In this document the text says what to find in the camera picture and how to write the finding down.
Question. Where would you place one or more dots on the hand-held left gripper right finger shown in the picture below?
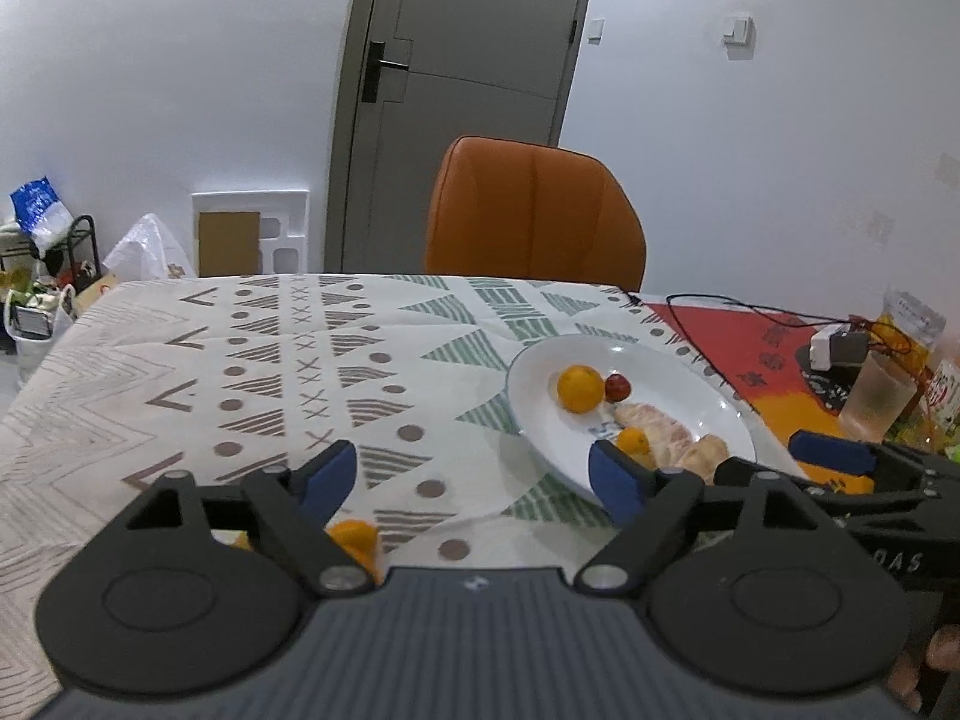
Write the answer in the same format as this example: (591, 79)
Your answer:
(611, 476)

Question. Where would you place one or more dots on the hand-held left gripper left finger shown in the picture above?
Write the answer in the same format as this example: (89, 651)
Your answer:
(330, 476)

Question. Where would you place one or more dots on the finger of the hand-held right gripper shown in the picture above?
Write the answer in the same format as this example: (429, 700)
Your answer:
(832, 451)
(739, 471)

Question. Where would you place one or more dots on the small peeled pomelo segment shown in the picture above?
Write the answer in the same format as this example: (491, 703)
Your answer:
(705, 457)

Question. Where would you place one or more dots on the small orange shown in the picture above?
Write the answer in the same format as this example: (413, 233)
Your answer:
(634, 438)
(356, 540)

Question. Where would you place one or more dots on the large peeled pomelo segment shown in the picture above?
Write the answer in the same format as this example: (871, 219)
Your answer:
(660, 427)

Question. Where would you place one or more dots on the red jujube fruit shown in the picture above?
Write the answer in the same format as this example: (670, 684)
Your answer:
(618, 387)

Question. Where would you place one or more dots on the white plate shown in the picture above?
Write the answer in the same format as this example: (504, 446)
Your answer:
(660, 375)

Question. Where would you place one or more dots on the person's right hand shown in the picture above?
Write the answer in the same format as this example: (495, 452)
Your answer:
(934, 664)

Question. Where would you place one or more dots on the frosted glass cup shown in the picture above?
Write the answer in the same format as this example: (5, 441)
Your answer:
(876, 397)

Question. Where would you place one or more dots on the white grey power adapter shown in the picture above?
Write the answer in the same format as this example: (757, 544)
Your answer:
(840, 349)

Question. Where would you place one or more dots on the red orange table mat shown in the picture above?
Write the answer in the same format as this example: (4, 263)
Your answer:
(757, 360)

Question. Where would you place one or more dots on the patterned tablecloth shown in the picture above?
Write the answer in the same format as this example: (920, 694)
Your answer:
(225, 390)

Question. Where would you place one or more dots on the clear yellow snack packet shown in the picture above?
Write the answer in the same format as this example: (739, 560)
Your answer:
(909, 319)

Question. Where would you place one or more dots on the white foam packaging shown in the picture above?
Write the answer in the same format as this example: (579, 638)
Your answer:
(251, 232)

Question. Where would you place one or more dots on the orange chair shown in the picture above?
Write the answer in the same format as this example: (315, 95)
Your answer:
(536, 217)

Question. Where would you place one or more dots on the clear plastic bag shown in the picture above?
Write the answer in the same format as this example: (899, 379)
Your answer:
(150, 251)

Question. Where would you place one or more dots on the brown paper bag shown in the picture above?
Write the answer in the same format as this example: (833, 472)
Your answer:
(97, 291)

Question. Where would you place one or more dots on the white tote bag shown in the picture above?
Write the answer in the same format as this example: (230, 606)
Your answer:
(34, 330)

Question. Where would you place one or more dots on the blue plastic bag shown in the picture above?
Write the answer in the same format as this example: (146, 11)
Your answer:
(41, 210)

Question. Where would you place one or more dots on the grey door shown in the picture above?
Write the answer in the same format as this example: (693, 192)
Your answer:
(465, 90)

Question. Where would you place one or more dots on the large white wall switch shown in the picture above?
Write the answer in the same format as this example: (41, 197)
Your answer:
(739, 30)

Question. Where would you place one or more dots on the small white wall switch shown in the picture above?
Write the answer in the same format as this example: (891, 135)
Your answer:
(595, 30)

